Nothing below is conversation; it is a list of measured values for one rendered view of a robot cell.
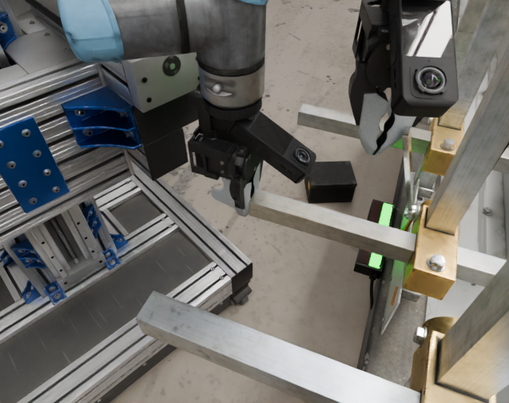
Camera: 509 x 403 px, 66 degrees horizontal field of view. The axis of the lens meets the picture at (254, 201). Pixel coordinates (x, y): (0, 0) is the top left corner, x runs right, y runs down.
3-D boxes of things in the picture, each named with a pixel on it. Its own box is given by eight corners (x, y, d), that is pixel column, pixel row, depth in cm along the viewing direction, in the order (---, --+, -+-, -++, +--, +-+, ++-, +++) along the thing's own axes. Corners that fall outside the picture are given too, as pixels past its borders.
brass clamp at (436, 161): (417, 170, 68) (427, 147, 64) (424, 127, 76) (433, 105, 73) (455, 179, 66) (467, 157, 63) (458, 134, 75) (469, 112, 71)
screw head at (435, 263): (426, 268, 48) (429, 263, 47) (427, 255, 49) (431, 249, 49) (443, 273, 48) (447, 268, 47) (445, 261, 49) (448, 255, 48)
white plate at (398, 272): (378, 333, 60) (395, 301, 53) (400, 215, 76) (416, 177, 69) (382, 335, 60) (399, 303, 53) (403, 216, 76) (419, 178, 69)
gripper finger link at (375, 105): (366, 129, 50) (384, 61, 43) (374, 161, 46) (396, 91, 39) (341, 129, 50) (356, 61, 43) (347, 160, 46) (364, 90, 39)
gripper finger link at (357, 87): (383, 117, 43) (407, 41, 37) (387, 127, 42) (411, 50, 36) (341, 117, 43) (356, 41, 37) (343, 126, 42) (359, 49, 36)
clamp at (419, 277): (402, 289, 52) (413, 267, 48) (413, 217, 60) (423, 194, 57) (447, 303, 50) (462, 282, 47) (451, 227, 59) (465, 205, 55)
